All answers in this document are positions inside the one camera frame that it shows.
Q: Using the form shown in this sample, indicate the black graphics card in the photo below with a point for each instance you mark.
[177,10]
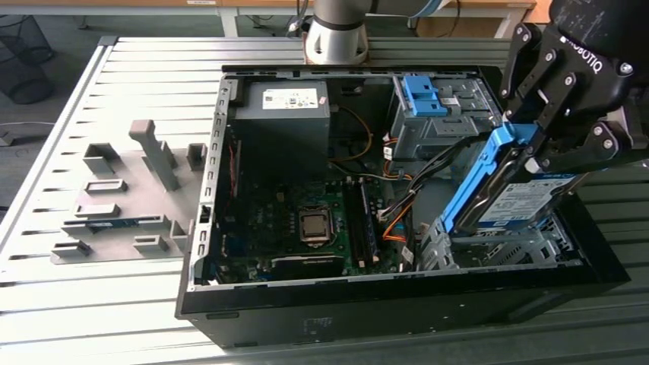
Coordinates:
[309,266]

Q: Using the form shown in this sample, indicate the grey metal disk bay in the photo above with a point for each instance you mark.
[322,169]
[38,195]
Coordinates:
[531,239]

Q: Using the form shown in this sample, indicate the black mesh wastebasket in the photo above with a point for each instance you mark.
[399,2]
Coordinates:
[25,87]

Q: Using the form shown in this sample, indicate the black RAM stick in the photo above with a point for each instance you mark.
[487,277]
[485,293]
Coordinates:
[369,224]

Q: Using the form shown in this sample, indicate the grey power supply unit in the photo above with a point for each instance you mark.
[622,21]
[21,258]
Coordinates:
[283,110]

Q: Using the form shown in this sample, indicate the blue plastic drive latch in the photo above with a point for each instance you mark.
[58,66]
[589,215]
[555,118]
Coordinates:
[425,102]

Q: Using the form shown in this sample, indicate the green motherboard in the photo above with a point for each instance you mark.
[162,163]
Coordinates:
[337,228]

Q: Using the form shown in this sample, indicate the black RAM slot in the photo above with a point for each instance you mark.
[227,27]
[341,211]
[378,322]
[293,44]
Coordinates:
[353,228]

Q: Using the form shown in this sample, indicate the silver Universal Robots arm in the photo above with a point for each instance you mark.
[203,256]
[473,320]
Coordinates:
[334,45]

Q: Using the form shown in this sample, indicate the blue RAM stick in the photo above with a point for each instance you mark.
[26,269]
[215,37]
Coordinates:
[110,223]

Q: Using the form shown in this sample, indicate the grey parts rack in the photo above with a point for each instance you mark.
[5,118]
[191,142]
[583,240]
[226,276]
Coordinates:
[131,201]

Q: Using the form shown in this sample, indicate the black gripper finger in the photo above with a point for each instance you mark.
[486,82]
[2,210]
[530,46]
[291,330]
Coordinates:
[523,68]
[582,152]

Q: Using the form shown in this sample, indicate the hard disk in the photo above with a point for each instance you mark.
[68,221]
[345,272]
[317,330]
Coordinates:
[522,201]

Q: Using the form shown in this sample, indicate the grey metal drive cage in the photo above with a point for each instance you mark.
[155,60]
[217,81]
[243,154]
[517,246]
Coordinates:
[441,133]

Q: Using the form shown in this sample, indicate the black open PC case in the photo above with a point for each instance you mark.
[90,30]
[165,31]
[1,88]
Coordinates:
[405,315]

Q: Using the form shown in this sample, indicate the wooden desk with white legs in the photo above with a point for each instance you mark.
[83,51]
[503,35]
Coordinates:
[486,4]

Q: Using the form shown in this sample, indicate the CPU socket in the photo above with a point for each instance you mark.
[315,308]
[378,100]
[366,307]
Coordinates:
[314,224]

